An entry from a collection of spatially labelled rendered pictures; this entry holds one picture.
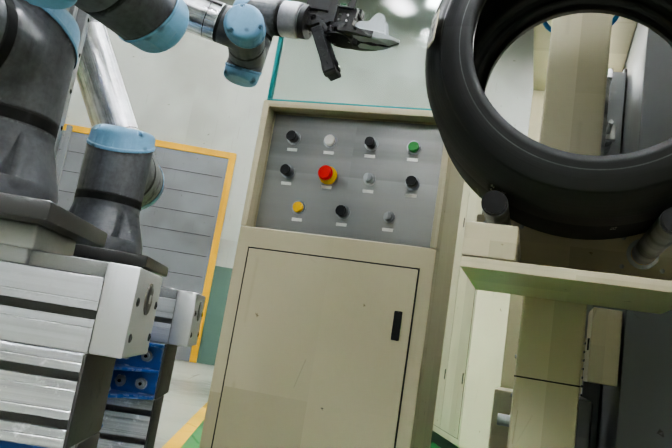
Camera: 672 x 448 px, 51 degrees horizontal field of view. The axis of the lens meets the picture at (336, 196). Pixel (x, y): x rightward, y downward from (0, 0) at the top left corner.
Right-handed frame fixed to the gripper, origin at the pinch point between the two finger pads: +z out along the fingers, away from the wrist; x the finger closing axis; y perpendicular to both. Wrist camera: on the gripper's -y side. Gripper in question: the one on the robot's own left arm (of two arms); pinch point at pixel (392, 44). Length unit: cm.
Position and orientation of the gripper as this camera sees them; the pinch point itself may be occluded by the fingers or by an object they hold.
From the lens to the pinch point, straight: 144.2
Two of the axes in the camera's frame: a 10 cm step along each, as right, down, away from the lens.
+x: 2.6, 2.3, 9.4
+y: 2.7, -9.5, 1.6
